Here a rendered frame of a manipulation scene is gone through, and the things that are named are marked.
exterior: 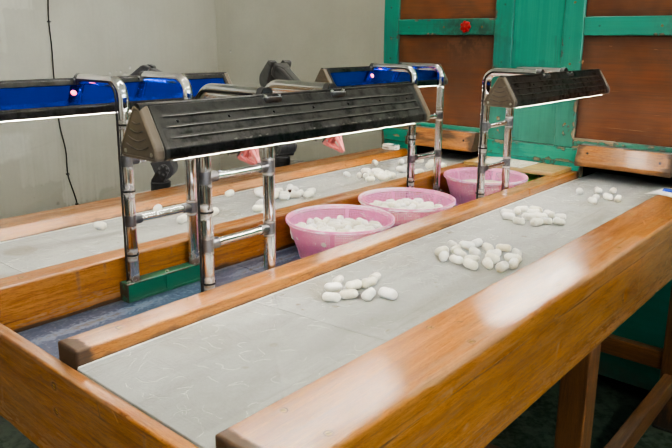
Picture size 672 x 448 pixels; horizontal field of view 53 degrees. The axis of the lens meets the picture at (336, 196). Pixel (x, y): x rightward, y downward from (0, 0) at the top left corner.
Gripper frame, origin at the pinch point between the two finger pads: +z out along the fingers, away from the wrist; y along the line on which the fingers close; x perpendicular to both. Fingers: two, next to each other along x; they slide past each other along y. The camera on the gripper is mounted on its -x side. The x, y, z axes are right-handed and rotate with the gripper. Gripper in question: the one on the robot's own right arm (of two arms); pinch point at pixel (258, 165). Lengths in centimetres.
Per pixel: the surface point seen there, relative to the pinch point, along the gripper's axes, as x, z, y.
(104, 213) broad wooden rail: 7, 1, -50
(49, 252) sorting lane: -3, 15, -73
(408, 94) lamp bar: -71, 41, -32
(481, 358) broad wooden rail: -65, 87, -57
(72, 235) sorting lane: 3, 8, -63
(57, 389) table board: -34, 56, -98
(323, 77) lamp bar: -33.5, -2.2, 7.3
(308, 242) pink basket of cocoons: -25, 42, -29
